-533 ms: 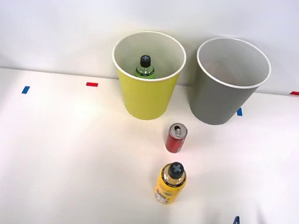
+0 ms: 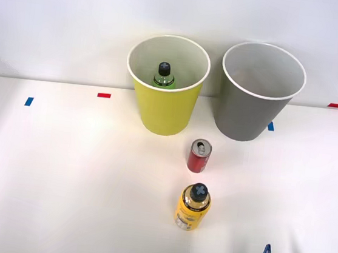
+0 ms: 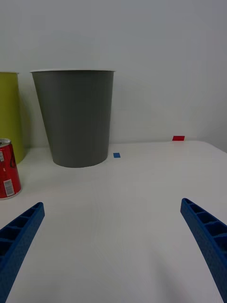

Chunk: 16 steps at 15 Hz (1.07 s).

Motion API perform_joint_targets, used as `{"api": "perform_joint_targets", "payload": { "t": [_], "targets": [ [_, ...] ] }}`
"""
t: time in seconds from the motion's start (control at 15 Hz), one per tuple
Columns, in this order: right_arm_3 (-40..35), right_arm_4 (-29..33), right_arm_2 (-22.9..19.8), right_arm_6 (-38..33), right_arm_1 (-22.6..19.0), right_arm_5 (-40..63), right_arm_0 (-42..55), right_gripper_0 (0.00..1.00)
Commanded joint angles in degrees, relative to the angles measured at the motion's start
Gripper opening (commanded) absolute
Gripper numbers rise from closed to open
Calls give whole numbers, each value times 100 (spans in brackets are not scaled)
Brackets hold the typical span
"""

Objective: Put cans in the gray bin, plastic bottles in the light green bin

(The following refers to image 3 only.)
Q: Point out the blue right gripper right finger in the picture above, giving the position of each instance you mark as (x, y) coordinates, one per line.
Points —
(208, 234)

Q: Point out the grey plastic waste bin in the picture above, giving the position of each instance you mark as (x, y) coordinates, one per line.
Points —
(76, 118)

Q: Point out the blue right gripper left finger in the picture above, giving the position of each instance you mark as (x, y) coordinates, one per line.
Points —
(16, 239)

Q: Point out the red drink can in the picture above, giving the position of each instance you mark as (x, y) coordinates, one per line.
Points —
(7, 170)

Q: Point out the yellow-green plastic waste bin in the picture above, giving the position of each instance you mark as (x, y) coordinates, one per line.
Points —
(9, 113)

